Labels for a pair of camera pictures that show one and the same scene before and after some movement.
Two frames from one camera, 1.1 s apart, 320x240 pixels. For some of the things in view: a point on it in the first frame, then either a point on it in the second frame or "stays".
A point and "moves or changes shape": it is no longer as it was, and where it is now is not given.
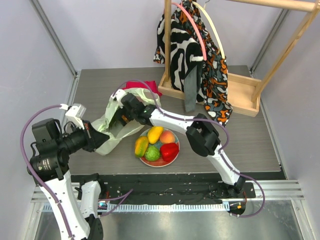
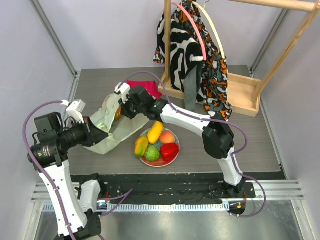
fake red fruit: [169, 151] stays
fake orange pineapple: [125, 118] moves or changes shape
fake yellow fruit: [154, 134] stays
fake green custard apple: [152, 153] stays
